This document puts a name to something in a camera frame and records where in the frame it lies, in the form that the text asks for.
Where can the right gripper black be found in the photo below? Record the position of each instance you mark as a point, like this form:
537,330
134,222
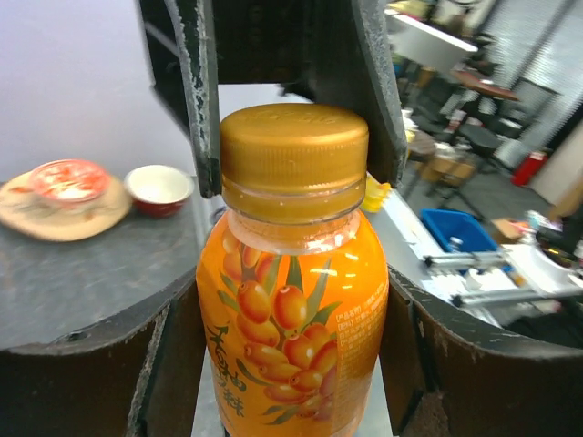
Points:
330,52

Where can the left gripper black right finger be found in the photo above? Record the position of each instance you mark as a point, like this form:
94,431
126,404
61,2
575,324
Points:
447,373

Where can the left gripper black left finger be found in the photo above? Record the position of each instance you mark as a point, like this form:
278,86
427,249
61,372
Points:
136,373

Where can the gold bottle cap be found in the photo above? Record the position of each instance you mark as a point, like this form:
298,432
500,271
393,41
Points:
293,163

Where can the orange juice bottle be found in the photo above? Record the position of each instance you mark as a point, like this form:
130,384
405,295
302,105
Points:
293,316

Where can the blue plastic bin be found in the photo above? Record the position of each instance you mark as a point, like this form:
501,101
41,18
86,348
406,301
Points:
445,225

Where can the white bowl red rim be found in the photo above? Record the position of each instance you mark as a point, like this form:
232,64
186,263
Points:
158,191

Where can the beige plate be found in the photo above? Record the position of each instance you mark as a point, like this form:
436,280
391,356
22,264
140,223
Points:
25,212

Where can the red white patterned bowl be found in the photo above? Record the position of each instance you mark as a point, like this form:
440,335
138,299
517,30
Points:
69,182

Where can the red fire extinguisher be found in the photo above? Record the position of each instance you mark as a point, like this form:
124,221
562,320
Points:
529,167

